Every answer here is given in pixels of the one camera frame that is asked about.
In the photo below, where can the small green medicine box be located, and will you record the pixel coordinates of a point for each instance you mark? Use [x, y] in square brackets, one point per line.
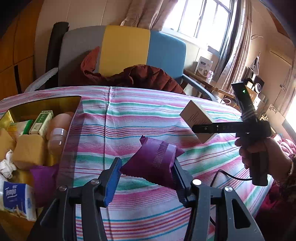
[41, 123]

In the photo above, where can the striped bed sheet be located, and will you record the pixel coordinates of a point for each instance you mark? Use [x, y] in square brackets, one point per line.
[109, 123]

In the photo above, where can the maroon gold storage box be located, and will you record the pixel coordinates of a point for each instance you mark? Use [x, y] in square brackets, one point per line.
[17, 228]

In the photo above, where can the beige cardboard box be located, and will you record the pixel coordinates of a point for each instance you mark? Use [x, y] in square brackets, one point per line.
[194, 114]

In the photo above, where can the wooden side table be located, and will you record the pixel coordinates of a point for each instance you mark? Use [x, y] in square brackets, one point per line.
[211, 85]

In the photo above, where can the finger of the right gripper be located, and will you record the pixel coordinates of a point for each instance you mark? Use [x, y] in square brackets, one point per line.
[203, 128]

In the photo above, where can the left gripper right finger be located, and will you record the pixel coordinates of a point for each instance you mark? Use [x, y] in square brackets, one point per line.
[233, 221]

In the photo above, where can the grey yellow blue armchair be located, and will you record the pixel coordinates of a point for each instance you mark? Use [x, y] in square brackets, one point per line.
[119, 47]

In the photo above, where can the peach lotion bottle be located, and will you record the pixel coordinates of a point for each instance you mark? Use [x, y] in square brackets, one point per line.
[57, 132]

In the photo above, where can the wooden wardrobe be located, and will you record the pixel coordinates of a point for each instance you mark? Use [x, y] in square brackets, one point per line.
[18, 50]

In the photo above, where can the beige curtain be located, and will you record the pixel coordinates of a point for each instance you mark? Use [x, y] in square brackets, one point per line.
[148, 14]

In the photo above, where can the green white snack packet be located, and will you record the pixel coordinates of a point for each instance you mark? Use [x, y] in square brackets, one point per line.
[20, 128]

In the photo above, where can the yellow sponge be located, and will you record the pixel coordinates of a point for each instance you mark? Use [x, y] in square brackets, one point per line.
[6, 143]
[30, 151]

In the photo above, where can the blue Tempo tissue pack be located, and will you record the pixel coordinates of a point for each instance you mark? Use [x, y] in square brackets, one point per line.
[18, 199]

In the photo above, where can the white product box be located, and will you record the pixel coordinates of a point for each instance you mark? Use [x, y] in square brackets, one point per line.
[203, 67]

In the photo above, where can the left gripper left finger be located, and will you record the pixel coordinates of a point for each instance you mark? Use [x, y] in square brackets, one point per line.
[57, 221]

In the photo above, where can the dark red jacket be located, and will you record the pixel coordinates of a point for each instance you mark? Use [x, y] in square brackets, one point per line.
[137, 76]

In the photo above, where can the purple foil pouch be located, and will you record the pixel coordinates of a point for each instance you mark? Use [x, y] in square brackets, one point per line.
[44, 183]
[153, 162]

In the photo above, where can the window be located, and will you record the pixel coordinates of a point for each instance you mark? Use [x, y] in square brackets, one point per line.
[204, 23]

